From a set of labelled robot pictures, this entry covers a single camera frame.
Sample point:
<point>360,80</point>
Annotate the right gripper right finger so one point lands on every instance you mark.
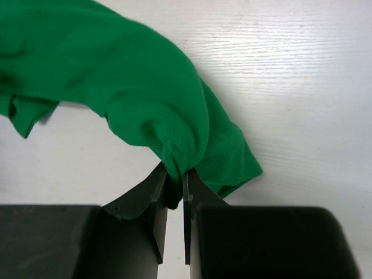
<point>196,196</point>

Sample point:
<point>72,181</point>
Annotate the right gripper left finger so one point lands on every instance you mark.
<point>133,230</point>

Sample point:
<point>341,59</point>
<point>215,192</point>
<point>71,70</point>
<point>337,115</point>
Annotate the green t-shirt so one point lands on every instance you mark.
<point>145,87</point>

